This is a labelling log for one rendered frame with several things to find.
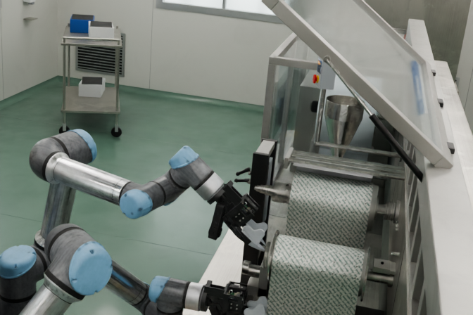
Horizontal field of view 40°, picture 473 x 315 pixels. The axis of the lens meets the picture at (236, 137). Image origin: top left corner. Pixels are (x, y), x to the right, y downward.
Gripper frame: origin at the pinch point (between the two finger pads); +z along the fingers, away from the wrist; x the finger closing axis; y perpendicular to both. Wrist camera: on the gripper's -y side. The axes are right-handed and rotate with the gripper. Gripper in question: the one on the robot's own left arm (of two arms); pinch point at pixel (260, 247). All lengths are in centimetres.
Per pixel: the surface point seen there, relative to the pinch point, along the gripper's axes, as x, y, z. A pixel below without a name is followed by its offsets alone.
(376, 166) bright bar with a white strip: 28.8, 32.6, 9.9
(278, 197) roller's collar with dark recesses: 19.9, 6.2, -3.9
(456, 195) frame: -37, 58, 8
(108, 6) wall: 548, -203, -204
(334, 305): -8.2, 7.9, 23.0
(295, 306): -8.1, -0.8, 16.7
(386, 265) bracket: -2.4, 24.3, 24.7
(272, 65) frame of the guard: 94, 13, -33
